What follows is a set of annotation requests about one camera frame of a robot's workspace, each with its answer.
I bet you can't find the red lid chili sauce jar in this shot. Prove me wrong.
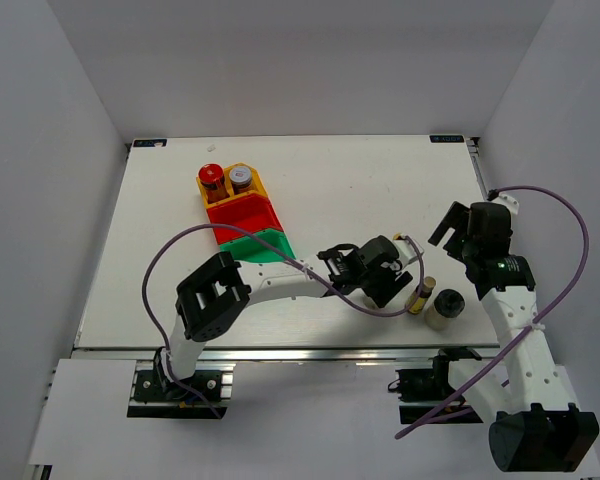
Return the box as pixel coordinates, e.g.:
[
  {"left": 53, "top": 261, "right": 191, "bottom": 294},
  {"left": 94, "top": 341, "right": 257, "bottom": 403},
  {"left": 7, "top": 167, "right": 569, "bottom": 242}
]
[{"left": 198, "top": 163, "right": 227, "bottom": 204}]

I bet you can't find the right blue table sticker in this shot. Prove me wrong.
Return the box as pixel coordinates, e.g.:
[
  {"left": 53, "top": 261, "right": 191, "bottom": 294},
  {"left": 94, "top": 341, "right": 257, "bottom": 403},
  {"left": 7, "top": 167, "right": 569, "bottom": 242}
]
[{"left": 429, "top": 134, "right": 465, "bottom": 144}]

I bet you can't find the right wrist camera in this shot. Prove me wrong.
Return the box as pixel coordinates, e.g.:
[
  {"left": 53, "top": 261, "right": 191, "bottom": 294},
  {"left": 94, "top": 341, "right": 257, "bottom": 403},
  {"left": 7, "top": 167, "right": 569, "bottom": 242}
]
[{"left": 487, "top": 189, "right": 520, "bottom": 216}]

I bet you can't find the blue table sticker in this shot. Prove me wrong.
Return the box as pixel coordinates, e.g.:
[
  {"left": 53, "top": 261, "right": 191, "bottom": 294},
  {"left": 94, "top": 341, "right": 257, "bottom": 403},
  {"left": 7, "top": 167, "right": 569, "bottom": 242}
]
[
  {"left": 132, "top": 138, "right": 167, "bottom": 148},
  {"left": 429, "top": 134, "right": 465, "bottom": 144}
]

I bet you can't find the black lid spice grinder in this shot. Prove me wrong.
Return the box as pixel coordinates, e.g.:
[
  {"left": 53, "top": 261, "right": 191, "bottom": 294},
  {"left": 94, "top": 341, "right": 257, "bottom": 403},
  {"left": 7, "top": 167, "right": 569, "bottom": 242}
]
[{"left": 363, "top": 296, "right": 377, "bottom": 309}]

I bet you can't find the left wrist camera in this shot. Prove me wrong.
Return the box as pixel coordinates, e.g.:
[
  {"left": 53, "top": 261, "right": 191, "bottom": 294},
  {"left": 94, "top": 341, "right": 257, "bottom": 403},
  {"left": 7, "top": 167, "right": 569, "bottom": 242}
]
[{"left": 391, "top": 238, "right": 423, "bottom": 272}]

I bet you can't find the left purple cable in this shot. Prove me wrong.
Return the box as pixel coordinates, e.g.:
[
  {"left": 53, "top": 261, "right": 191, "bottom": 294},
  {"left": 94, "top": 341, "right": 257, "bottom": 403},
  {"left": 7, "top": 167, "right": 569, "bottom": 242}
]
[{"left": 142, "top": 223, "right": 426, "bottom": 419}]

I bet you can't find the white lid sauce jar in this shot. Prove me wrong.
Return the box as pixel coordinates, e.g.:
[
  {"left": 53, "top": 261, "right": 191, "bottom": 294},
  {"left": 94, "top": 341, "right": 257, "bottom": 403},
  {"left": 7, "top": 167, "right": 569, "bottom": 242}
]
[{"left": 229, "top": 165, "right": 254, "bottom": 195}]

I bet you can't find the yellow label small bottle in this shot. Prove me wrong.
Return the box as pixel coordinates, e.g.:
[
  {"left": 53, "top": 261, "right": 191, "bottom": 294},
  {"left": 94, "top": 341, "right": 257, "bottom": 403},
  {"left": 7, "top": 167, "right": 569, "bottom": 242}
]
[{"left": 405, "top": 276, "right": 436, "bottom": 315}]

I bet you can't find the aluminium table frame rail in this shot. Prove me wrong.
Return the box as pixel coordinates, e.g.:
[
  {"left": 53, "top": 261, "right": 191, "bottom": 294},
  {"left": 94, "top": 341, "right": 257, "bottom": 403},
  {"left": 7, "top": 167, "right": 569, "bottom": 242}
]
[{"left": 69, "top": 347, "right": 504, "bottom": 364}]

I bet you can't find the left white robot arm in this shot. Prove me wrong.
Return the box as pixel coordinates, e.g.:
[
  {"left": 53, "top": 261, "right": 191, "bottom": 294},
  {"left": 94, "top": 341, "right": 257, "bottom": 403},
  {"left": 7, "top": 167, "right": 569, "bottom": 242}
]
[{"left": 156, "top": 235, "right": 423, "bottom": 399}]

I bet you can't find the black lid white spice jar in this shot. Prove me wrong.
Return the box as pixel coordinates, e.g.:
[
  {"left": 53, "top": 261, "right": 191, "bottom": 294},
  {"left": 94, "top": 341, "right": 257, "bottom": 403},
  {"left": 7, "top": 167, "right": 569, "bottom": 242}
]
[{"left": 424, "top": 289, "right": 465, "bottom": 331}]

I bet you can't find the red plastic bin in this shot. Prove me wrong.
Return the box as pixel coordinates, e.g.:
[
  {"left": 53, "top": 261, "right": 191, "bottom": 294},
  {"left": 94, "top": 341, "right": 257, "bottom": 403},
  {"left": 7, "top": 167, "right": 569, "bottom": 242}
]
[{"left": 206, "top": 193, "right": 283, "bottom": 233}]

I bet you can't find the left blue table sticker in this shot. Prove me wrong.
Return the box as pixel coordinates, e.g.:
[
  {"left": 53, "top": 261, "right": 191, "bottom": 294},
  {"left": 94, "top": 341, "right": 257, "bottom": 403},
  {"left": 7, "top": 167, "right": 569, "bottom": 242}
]
[{"left": 132, "top": 138, "right": 167, "bottom": 148}]

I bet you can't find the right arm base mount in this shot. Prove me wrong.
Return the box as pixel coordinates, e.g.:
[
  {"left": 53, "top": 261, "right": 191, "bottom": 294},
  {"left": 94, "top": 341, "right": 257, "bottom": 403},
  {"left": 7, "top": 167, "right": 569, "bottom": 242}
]
[{"left": 387, "top": 347, "right": 482, "bottom": 425}]

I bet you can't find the yellow plastic bin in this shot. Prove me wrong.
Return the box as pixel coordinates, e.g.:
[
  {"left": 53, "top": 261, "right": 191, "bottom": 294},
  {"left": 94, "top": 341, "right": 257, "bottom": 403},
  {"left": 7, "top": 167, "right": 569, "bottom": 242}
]
[{"left": 196, "top": 163, "right": 268, "bottom": 208}]

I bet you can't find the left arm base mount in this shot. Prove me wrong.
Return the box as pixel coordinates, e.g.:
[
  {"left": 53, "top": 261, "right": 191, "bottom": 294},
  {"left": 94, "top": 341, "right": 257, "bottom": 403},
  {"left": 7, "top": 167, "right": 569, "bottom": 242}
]
[{"left": 127, "top": 361, "right": 234, "bottom": 420}]

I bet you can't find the green plastic bin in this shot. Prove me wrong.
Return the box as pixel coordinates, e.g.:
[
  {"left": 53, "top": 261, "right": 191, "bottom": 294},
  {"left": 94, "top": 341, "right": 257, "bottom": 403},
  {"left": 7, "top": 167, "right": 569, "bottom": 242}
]
[{"left": 219, "top": 229, "right": 295, "bottom": 264}]

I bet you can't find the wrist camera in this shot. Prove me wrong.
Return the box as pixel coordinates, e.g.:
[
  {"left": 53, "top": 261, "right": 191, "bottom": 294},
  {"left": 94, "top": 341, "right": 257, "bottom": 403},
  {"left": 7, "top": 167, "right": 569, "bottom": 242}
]
[
  {"left": 391, "top": 238, "right": 423, "bottom": 272},
  {"left": 487, "top": 189, "right": 520, "bottom": 216}
]

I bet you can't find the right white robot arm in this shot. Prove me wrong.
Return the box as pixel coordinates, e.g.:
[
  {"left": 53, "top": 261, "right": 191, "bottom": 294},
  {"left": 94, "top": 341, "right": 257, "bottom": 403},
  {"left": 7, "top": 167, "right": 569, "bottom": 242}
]
[{"left": 429, "top": 202, "right": 600, "bottom": 472}]

